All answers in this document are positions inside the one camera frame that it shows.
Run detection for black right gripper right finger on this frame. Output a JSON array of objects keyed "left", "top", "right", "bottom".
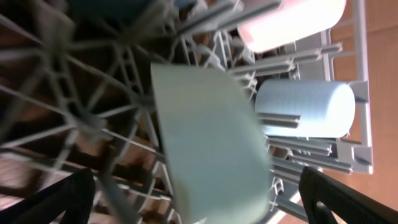
[{"left": 298, "top": 166, "right": 397, "bottom": 224}]

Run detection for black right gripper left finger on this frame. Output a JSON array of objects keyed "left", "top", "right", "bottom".
[{"left": 1, "top": 168, "right": 96, "bottom": 224}]

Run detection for light blue cup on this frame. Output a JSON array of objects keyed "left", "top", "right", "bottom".
[{"left": 254, "top": 79, "right": 356, "bottom": 138}]

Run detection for mint green bowl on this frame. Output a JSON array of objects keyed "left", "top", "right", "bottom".
[{"left": 150, "top": 63, "right": 271, "bottom": 223}]

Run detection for pale pink cup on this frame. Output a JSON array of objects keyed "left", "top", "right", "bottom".
[{"left": 238, "top": 0, "right": 346, "bottom": 53}]

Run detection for grey plastic dishwasher rack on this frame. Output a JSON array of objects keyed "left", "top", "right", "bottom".
[{"left": 1, "top": 1, "right": 374, "bottom": 223}]

